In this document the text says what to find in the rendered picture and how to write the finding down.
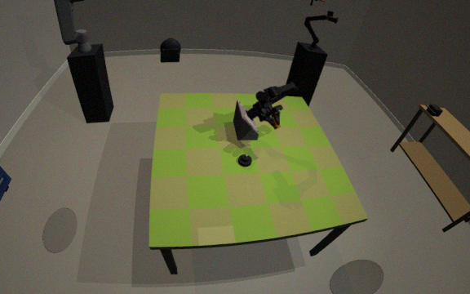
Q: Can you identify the orange knob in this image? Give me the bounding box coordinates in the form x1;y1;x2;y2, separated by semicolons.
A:
270;118;281;129

